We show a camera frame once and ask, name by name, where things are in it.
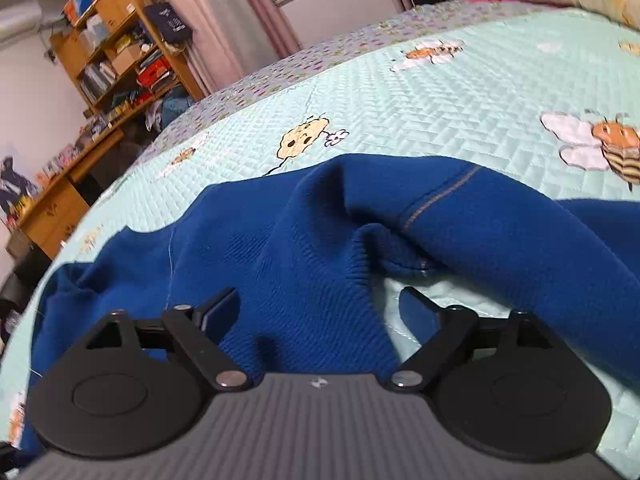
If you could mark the wooden desk with drawers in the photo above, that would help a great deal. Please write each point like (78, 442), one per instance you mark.
(53, 217)

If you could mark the blue knit sweater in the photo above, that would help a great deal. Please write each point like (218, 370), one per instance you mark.
(301, 249)

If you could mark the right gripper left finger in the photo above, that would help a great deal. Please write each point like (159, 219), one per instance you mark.
(196, 334)

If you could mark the wooden bookshelf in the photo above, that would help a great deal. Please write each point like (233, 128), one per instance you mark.
(117, 59)

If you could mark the pink curtain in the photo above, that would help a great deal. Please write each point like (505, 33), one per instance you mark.
(233, 38)

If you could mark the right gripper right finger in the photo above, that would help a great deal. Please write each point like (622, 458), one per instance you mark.
(444, 335)

